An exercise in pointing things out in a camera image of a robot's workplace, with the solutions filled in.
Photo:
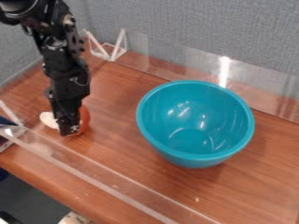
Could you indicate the clear acrylic left barrier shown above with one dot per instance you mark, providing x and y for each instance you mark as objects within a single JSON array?
[{"x": 20, "y": 72}]

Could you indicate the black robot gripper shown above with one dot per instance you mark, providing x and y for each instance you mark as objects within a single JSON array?
[{"x": 69, "y": 72}]

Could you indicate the brown and white toy mushroom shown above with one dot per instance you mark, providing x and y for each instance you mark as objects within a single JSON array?
[{"x": 50, "y": 120}]

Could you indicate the clear acrylic barrier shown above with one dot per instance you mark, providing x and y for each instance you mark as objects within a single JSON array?
[
  {"x": 20, "y": 72},
  {"x": 94, "y": 190},
  {"x": 269, "y": 90}
]

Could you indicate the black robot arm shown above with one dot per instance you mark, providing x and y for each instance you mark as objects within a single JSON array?
[{"x": 49, "y": 22}]

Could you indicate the clear acrylic corner bracket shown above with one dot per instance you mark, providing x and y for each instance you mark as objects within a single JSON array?
[{"x": 105, "y": 50}]

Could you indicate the blue plastic bowl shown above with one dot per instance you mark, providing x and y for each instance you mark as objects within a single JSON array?
[{"x": 197, "y": 123}]

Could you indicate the clear acrylic back barrier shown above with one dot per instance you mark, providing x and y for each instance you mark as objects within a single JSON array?
[{"x": 269, "y": 90}]

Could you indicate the clear acrylic front barrier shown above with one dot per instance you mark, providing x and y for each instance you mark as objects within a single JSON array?
[{"x": 94, "y": 190}]

